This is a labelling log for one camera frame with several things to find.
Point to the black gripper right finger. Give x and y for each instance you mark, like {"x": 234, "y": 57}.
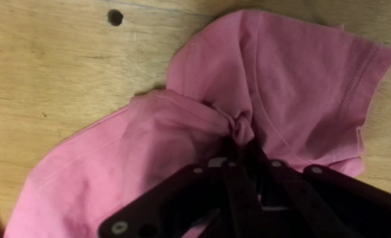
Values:
{"x": 318, "y": 202}

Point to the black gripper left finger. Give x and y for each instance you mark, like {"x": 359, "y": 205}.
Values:
{"x": 193, "y": 200}

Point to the pink cloth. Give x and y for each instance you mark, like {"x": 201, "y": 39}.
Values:
{"x": 298, "y": 89}

